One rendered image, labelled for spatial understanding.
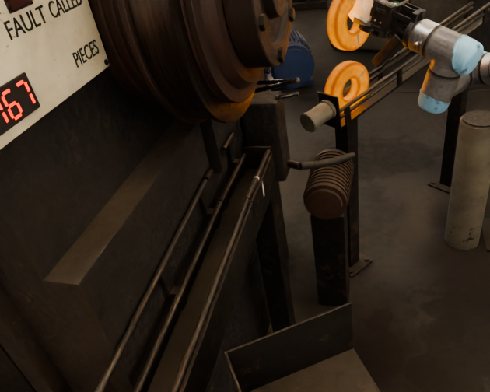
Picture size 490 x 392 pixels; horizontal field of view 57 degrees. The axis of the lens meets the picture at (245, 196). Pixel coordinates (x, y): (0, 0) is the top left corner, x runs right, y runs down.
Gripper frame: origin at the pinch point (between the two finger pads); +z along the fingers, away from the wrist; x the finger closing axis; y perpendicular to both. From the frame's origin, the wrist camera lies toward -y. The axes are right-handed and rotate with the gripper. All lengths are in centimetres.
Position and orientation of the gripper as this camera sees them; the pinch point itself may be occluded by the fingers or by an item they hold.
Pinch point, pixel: (350, 12)
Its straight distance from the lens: 132.0
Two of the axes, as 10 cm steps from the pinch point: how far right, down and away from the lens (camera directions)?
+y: 0.1, -6.8, -7.3
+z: -6.4, -5.7, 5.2
